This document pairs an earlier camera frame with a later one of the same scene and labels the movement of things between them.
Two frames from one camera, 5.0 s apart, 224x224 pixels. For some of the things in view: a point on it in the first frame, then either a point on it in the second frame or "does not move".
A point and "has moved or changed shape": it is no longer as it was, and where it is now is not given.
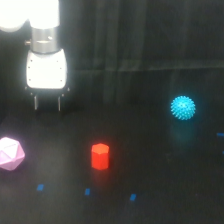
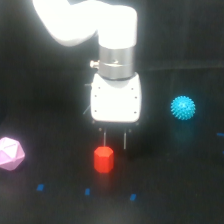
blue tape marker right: x=133 y=197 does not move
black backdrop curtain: x=129 y=36 does not move
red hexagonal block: x=100 y=156 has moved or changed shape
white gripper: x=46 y=71 → x=116 y=101
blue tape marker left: x=40 y=187 does not move
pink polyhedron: x=12 y=154 does not move
